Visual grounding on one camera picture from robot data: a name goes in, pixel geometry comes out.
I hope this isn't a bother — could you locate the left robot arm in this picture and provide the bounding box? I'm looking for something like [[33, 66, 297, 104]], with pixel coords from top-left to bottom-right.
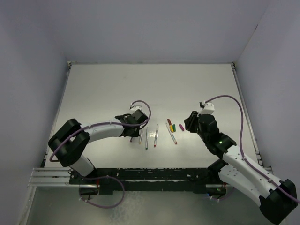
[[48, 109, 149, 184]]

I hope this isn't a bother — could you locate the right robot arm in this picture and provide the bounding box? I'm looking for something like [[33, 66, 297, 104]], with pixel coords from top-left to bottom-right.
[[184, 111, 298, 225]]

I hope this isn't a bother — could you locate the white pen red end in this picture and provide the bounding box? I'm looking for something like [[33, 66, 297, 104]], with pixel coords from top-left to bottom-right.
[[154, 124, 159, 148]]

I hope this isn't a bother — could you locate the white pen green end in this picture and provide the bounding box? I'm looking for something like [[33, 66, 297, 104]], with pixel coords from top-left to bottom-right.
[[145, 127, 149, 150]]

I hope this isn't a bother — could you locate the white pen yellow end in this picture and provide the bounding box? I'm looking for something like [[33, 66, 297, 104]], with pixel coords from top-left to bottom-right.
[[139, 128, 143, 144]]

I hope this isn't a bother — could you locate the white pen brown tip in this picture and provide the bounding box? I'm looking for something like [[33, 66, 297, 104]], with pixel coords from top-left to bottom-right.
[[165, 123, 177, 145]]

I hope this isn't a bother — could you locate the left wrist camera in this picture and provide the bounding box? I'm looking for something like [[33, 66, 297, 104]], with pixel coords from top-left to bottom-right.
[[129, 105, 143, 112]]

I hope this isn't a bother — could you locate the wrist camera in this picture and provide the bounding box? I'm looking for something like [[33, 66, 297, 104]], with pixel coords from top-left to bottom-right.
[[199, 101, 215, 115], [129, 105, 143, 112]]

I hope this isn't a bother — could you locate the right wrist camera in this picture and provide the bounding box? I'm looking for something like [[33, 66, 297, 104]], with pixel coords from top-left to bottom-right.
[[199, 101, 215, 115]]

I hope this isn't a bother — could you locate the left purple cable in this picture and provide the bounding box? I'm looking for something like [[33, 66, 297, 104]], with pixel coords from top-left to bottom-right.
[[49, 100, 151, 162]]

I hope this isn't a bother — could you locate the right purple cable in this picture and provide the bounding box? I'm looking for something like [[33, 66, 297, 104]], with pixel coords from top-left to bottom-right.
[[205, 95, 300, 203]]

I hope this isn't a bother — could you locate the black base frame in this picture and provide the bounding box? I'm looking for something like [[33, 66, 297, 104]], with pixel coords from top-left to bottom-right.
[[68, 160, 227, 198]]

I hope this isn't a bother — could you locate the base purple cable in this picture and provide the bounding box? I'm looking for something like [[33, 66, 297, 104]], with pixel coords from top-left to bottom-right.
[[78, 176, 126, 209]]

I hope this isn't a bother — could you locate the aluminium rail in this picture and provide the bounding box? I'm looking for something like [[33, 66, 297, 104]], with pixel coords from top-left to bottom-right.
[[28, 168, 70, 187]]

